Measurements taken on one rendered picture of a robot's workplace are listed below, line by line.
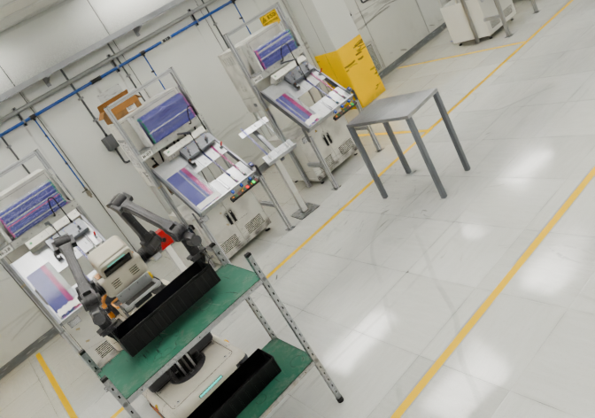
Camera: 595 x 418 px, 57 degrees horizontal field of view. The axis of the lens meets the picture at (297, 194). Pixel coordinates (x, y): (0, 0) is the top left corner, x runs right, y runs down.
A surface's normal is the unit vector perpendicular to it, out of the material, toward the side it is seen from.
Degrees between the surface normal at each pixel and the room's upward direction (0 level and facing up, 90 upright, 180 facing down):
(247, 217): 90
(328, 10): 90
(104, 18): 90
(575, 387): 0
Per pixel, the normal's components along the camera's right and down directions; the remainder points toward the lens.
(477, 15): -0.69, 0.58
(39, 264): 0.09, -0.52
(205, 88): 0.56, 0.04
